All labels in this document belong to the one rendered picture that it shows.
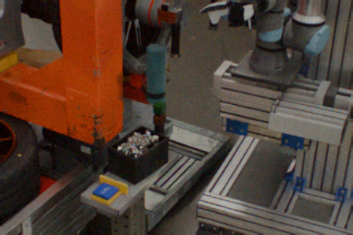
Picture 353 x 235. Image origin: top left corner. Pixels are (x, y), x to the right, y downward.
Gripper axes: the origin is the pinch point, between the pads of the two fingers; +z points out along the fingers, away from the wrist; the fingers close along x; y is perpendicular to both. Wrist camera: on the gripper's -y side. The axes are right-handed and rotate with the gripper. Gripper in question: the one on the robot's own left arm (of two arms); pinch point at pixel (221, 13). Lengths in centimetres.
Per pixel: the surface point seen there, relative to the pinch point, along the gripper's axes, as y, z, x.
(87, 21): 12, -7, 61
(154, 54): 42, -52, 71
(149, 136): 61, -20, 50
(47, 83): 41, -6, 88
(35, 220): 81, 24, 72
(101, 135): 58, -8, 64
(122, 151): 61, -6, 52
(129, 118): 86, -66, 104
